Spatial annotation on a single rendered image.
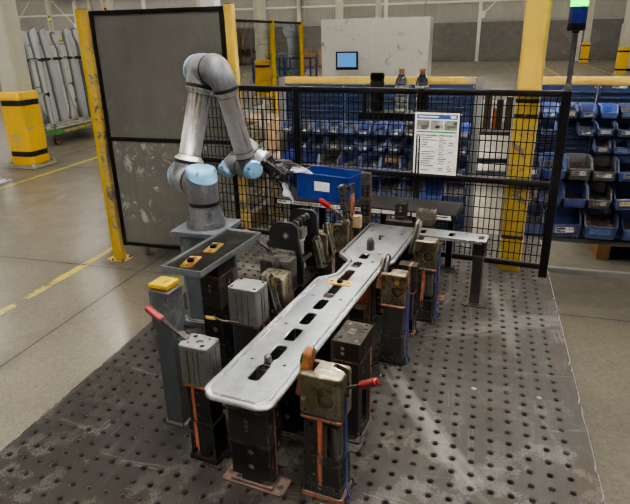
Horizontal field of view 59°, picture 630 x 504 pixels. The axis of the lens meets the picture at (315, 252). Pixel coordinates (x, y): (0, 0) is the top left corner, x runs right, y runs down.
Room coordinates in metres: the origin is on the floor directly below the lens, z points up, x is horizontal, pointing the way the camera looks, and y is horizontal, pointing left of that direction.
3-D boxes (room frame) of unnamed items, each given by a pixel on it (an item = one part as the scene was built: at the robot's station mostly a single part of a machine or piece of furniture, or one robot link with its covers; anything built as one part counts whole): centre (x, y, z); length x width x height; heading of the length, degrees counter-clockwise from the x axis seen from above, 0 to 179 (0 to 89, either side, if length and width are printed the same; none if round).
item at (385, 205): (2.64, -0.26, 1.01); 0.90 x 0.22 x 0.03; 67
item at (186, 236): (2.09, 0.42, 0.90); 0.21 x 0.21 x 0.40; 74
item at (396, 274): (1.72, -0.27, 0.87); 0.12 x 0.09 x 0.35; 67
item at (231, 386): (1.72, -0.08, 1.00); 1.38 x 0.22 x 0.02; 157
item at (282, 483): (1.16, 0.17, 0.84); 0.18 x 0.06 x 0.29; 67
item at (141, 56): (4.37, 1.11, 1.00); 1.34 x 0.14 x 2.00; 74
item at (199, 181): (2.10, 0.43, 1.27); 0.13 x 0.12 x 0.14; 38
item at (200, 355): (1.26, 0.30, 0.88); 0.11 x 0.10 x 0.36; 67
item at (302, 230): (1.91, 0.07, 0.94); 0.18 x 0.13 x 0.49; 157
